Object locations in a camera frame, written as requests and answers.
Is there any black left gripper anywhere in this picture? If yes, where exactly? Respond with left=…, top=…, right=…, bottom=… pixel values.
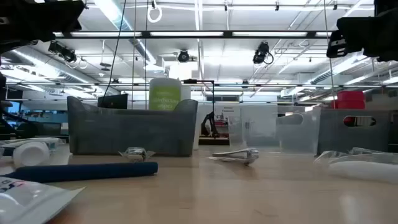
left=0, top=0, right=86, bottom=55

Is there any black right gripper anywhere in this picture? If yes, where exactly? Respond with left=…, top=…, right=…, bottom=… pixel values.
left=326, top=0, right=398, bottom=62

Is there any white travel toothpaste tube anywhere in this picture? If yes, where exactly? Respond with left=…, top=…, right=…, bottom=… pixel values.
left=0, top=136, right=65, bottom=168
left=0, top=176, right=86, bottom=224

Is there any dark blue disposable razor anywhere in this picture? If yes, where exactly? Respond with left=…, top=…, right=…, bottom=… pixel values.
left=2, top=161, right=159, bottom=184

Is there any red storage box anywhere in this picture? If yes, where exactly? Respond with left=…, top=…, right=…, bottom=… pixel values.
left=330, top=90, right=366, bottom=110

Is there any grey plastic storage bin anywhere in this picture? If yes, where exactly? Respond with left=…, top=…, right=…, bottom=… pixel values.
left=316, top=108, right=392, bottom=156

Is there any black monitor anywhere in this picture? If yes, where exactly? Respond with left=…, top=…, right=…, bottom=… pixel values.
left=97, top=93, right=129, bottom=110

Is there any black overhead light bar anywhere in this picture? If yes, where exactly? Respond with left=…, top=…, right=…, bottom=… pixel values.
left=52, top=30, right=334, bottom=40

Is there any clear plastic storage bin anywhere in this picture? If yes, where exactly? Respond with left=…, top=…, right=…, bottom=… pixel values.
left=228, top=104, right=322, bottom=156

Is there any green disinfecting wipes canister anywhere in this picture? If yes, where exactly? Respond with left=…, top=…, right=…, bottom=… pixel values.
left=148, top=77, right=183, bottom=111

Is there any frosted plastic storage bin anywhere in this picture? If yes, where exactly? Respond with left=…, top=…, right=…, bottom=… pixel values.
left=67, top=95, right=199, bottom=157

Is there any white sign board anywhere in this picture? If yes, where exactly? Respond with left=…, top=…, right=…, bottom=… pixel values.
left=198, top=103, right=241, bottom=147

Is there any black rig camera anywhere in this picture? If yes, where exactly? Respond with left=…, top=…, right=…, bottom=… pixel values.
left=47, top=40, right=78, bottom=63
left=252, top=41, right=275, bottom=66
left=177, top=49, right=191, bottom=63

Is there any hanging black cable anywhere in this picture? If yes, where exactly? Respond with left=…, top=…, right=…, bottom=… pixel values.
left=99, top=0, right=127, bottom=100

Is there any white cable loop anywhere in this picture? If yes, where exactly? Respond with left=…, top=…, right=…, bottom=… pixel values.
left=146, top=0, right=164, bottom=24

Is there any black curved hose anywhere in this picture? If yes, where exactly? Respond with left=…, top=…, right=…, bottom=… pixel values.
left=0, top=105, right=35, bottom=138

